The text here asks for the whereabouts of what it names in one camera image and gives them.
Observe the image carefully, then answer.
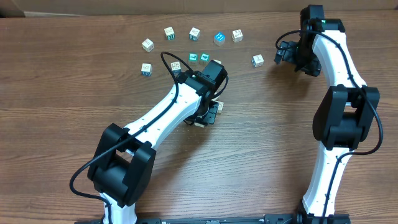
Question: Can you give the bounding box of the block plain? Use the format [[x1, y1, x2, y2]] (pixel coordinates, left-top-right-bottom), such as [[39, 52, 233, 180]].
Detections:
[[194, 123, 205, 128], [142, 39, 154, 52]]

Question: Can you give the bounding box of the block green R number five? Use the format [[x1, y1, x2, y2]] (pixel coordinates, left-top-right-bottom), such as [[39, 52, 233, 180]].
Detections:
[[217, 101, 224, 114]]

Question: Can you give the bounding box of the block blue T side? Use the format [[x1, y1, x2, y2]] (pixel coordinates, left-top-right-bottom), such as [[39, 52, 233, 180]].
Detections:
[[251, 54, 264, 68]]

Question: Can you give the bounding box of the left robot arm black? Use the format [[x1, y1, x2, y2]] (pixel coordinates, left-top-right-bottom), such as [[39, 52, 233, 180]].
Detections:
[[88, 60, 228, 223]]

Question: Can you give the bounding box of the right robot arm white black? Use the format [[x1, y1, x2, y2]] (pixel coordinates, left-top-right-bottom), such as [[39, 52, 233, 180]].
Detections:
[[274, 5, 384, 223]]

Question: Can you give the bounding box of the block blue side centre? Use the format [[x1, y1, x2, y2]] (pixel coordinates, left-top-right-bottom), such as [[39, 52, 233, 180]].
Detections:
[[170, 62, 182, 76]]

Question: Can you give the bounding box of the green top 4 block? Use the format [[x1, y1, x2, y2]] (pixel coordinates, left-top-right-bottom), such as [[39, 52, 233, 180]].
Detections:
[[199, 53, 210, 66]]

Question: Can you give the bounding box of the green top L block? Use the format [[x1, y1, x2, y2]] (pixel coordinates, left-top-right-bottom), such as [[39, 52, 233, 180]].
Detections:
[[188, 53, 198, 65]]

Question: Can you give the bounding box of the block yellow O side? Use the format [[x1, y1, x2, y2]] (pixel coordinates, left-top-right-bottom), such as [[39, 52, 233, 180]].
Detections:
[[232, 29, 243, 42]]

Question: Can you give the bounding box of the block blue D side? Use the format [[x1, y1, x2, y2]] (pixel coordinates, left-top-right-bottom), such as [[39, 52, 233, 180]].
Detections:
[[141, 63, 152, 77]]

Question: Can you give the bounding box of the blue top block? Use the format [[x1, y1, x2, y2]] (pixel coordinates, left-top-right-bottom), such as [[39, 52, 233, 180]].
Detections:
[[214, 32, 226, 46]]

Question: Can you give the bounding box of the block green J side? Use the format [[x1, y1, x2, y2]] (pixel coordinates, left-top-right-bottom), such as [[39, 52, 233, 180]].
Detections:
[[189, 27, 200, 41]]

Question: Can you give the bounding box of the block green R side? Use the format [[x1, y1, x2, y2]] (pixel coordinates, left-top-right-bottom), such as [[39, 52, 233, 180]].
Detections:
[[164, 27, 175, 40]]

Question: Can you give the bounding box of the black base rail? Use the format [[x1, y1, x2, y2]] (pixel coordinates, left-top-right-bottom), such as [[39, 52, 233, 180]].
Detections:
[[74, 213, 351, 224]]

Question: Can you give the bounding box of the cardboard backdrop wall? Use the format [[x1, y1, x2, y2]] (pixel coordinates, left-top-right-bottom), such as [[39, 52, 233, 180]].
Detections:
[[1, 0, 397, 17]]

